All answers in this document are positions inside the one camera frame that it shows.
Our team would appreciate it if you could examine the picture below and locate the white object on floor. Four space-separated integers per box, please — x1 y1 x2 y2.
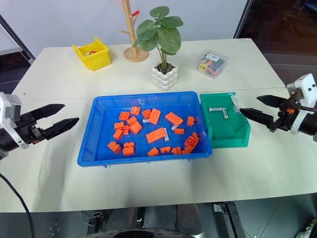
304 224 317 238

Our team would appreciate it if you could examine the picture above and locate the clear box of colourful pieces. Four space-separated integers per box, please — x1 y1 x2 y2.
197 50 230 80

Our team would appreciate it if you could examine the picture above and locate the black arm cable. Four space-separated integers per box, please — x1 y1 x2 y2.
293 103 317 114
0 173 34 238

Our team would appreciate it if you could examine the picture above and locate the yellow plastic bin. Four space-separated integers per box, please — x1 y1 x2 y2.
72 36 112 72

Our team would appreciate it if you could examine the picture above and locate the black table leg bracket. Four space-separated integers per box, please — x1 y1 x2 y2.
213 201 246 238

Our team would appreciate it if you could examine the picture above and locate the black metal frame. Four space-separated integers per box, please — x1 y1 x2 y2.
0 14 36 63

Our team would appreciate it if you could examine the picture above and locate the dark glass panel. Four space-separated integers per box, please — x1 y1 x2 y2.
232 0 317 82

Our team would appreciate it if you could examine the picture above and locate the brown post under table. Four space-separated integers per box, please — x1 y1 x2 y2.
175 204 202 234

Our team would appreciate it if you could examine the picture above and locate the green plastic bin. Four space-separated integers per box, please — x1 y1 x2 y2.
199 92 252 150

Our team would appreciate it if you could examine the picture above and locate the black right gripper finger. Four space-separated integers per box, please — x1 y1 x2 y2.
257 95 290 109
239 108 280 131

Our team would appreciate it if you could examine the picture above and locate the dark rounded shape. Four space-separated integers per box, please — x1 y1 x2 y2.
85 227 207 238

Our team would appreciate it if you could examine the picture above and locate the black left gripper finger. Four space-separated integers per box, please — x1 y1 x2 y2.
39 118 80 141
31 104 66 123

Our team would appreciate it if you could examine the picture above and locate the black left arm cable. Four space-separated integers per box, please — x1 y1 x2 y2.
0 173 34 238

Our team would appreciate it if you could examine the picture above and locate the blue plastic tray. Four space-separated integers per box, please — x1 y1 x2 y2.
77 91 214 168

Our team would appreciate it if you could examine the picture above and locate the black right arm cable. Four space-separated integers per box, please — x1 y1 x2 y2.
293 103 317 114

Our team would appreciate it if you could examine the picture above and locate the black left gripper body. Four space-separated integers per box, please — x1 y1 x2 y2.
15 113 43 146

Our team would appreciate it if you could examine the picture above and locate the green leafy plant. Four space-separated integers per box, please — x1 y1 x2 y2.
133 6 185 72

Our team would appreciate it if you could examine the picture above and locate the white bubble plant pot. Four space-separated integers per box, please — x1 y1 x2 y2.
151 62 179 91

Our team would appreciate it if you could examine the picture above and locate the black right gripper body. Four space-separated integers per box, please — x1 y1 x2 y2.
274 95 302 132

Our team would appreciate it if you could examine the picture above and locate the long orange building block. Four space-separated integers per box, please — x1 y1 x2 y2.
145 126 167 144
148 108 162 125
164 112 184 126

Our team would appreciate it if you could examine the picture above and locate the wooden tree stand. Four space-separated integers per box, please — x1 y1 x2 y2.
113 0 150 63

